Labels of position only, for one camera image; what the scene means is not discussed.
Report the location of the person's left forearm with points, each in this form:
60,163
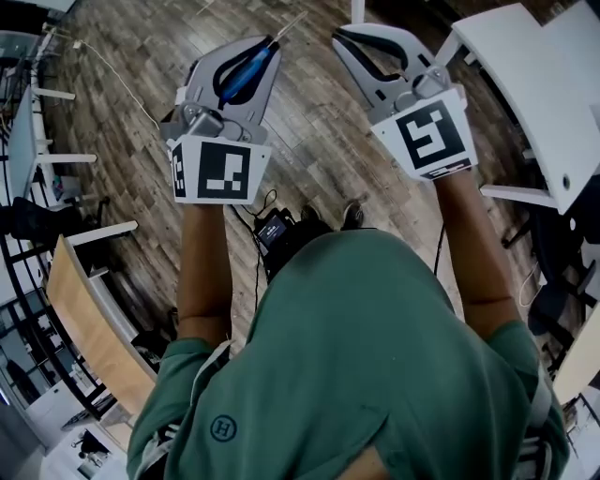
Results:
204,262

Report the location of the white post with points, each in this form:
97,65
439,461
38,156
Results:
357,10

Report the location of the person's left shoe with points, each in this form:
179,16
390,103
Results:
309,213

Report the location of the wooden-top desk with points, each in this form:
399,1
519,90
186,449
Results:
94,319

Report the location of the black shelf frame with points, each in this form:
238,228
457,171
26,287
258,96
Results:
28,319

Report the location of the black device with screen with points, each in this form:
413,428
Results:
272,232

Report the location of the person's green shirt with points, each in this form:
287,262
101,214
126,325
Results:
351,356

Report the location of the round beige table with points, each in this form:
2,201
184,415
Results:
581,365

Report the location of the person's black trousers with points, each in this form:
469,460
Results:
311,234

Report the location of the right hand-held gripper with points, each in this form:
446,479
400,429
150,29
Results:
431,136

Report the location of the person's shoe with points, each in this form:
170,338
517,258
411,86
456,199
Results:
309,213
352,214

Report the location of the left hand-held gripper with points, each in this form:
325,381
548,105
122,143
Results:
220,173

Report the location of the person's right forearm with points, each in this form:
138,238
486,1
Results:
473,253

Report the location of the black office chair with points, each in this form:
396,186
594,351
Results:
558,262
37,218

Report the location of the person's right shoe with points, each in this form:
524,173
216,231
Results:
352,214

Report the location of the large white desk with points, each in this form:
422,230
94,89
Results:
539,94

